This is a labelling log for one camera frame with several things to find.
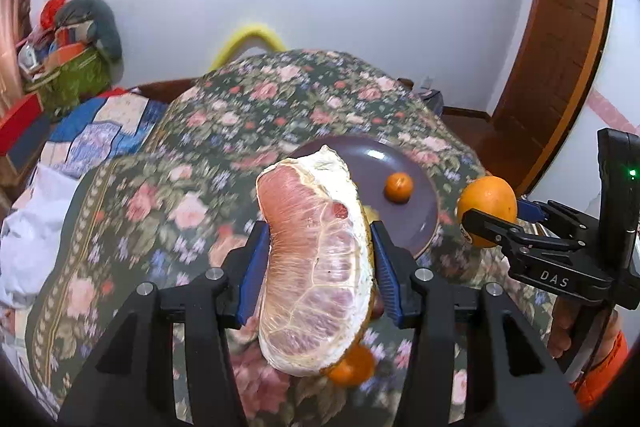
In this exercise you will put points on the wooden door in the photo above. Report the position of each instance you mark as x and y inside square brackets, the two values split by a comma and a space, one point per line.
[555, 57]

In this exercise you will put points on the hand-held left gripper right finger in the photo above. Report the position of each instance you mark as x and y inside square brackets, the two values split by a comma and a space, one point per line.
[389, 279]

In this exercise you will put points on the person's right forearm orange sleeve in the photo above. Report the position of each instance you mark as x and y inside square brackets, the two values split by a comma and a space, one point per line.
[607, 367]

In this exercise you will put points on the peeled pink pomelo piece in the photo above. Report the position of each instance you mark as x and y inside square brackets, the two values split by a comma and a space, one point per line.
[311, 267]

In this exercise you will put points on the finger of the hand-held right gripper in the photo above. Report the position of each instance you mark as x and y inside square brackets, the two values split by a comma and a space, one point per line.
[532, 210]
[500, 234]

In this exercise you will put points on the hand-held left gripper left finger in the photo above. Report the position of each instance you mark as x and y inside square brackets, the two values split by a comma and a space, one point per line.
[252, 269]

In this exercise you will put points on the green bag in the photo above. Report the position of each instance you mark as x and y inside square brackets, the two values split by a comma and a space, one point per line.
[75, 74]

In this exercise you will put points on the large orange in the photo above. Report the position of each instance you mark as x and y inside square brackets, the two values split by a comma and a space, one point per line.
[487, 207]

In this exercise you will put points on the purple plate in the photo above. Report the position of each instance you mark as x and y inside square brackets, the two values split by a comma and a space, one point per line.
[400, 167]

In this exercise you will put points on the blue patchwork quilt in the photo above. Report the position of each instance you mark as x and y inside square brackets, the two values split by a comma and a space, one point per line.
[95, 132]

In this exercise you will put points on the small tangerine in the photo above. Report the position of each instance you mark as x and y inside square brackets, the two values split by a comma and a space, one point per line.
[352, 366]
[399, 188]

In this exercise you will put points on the white cloth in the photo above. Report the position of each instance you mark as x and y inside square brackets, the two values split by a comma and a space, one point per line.
[35, 232]

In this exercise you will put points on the person's right hand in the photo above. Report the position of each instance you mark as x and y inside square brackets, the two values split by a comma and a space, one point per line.
[562, 324]

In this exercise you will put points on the floral blanket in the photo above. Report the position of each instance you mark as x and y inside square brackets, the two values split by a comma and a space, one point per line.
[200, 167]

